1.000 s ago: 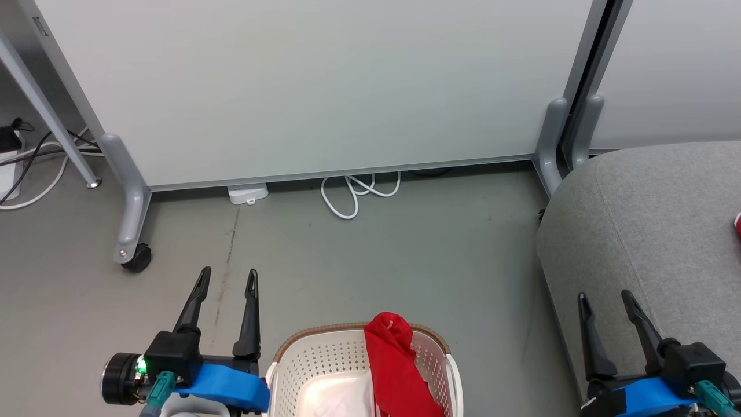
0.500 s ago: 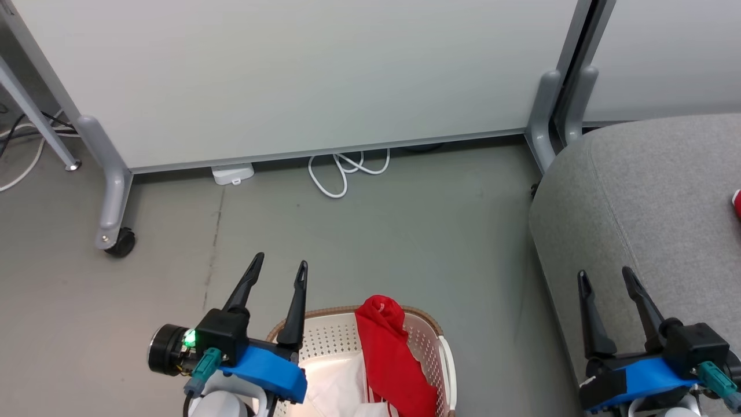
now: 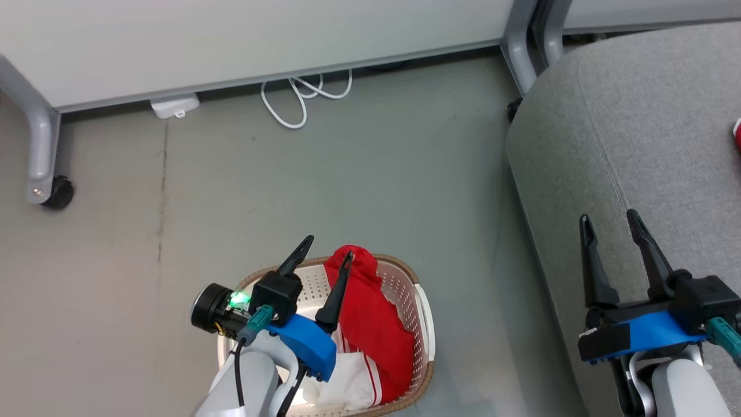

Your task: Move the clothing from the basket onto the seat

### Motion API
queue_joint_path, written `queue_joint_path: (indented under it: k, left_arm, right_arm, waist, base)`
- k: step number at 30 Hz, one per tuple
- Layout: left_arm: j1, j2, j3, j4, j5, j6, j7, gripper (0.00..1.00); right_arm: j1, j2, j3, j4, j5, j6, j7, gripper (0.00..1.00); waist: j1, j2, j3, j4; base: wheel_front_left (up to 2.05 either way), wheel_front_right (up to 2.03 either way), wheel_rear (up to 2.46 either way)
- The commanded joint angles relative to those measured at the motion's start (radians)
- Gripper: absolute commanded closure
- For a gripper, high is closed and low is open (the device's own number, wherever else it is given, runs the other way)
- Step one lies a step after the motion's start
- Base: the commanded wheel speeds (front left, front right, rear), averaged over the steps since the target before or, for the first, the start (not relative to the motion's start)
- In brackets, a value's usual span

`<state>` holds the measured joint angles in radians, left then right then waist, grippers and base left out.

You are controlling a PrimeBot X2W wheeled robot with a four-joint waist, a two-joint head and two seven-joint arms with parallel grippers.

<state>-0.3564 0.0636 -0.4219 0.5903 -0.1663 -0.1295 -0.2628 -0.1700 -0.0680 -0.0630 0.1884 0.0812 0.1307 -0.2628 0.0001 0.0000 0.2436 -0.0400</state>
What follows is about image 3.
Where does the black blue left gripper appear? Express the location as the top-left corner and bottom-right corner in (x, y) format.
(250, 235), (354, 383)

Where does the white looped cable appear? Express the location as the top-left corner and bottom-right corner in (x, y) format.
(260, 69), (354, 130)

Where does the left black cable teal connector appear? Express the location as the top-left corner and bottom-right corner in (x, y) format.
(233, 305), (274, 407)

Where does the red garment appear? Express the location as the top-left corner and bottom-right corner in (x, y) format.
(301, 245), (417, 411)

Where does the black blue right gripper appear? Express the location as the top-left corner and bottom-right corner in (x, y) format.
(578, 209), (739, 365)

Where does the grey fabric sofa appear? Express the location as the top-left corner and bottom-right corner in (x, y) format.
(506, 20), (741, 417)

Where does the black cable teal connector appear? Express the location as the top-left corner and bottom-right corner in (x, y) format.
(705, 317), (741, 370)
(233, 305), (274, 407)

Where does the black caster wheel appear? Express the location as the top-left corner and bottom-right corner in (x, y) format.
(42, 175), (75, 210)

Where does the white plastic laundry basket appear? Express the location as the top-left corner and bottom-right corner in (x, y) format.
(217, 254), (435, 417)

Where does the white power adapter box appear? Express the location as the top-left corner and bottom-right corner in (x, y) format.
(149, 93), (201, 120)

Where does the right black cable teal connector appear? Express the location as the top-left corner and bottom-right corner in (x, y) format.
(705, 317), (741, 370)

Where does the white partition panel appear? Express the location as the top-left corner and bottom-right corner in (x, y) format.
(0, 0), (516, 114)
(563, 0), (741, 35)

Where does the grey partition leg with caster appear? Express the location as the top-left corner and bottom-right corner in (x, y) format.
(0, 54), (62, 204)

